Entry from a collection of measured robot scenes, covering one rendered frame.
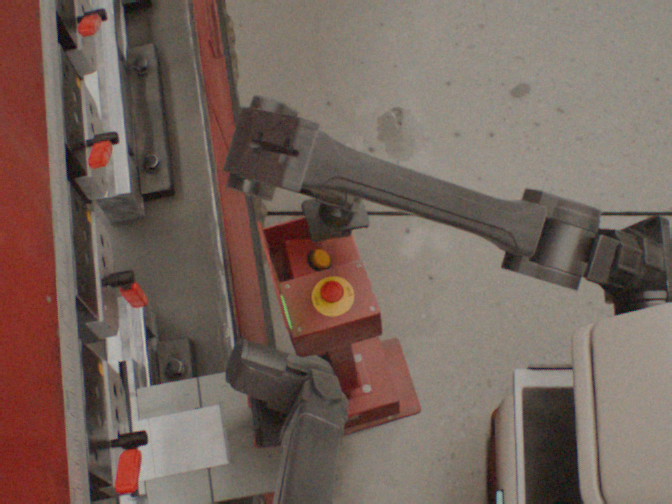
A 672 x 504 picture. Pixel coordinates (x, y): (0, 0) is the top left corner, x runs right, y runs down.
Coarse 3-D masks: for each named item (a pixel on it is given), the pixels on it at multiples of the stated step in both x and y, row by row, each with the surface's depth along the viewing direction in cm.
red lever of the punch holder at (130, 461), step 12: (132, 432) 111; (144, 432) 111; (120, 444) 111; (132, 444) 110; (144, 444) 111; (120, 456) 108; (132, 456) 107; (120, 468) 106; (132, 468) 105; (120, 480) 104; (132, 480) 104; (120, 492) 104
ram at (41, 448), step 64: (0, 0) 102; (0, 64) 98; (0, 128) 95; (0, 192) 91; (64, 192) 113; (0, 256) 88; (0, 320) 85; (0, 384) 82; (0, 448) 79; (64, 448) 95
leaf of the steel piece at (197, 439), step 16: (160, 416) 138; (176, 416) 138; (192, 416) 138; (208, 416) 138; (224, 416) 138; (160, 432) 138; (176, 432) 137; (192, 432) 137; (208, 432) 137; (224, 432) 135; (160, 448) 137; (176, 448) 136; (192, 448) 136; (208, 448) 136; (224, 448) 136; (160, 464) 136; (176, 464) 136; (192, 464) 135; (208, 464) 135; (224, 464) 135
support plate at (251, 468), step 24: (168, 384) 140; (192, 384) 140; (216, 384) 140; (144, 408) 139; (168, 408) 139; (192, 408) 139; (240, 408) 138; (240, 432) 137; (240, 456) 136; (264, 456) 135; (168, 480) 135; (192, 480) 135; (216, 480) 135; (240, 480) 134; (264, 480) 134
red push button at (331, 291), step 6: (330, 282) 165; (336, 282) 165; (324, 288) 165; (330, 288) 165; (336, 288) 165; (342, 288) 165; (324, 294) 164; (330, 294) 164; (336, 294) 164; (342, 294) 165; (324, 300) 165; (330, 300) 164; (336, 300) 164
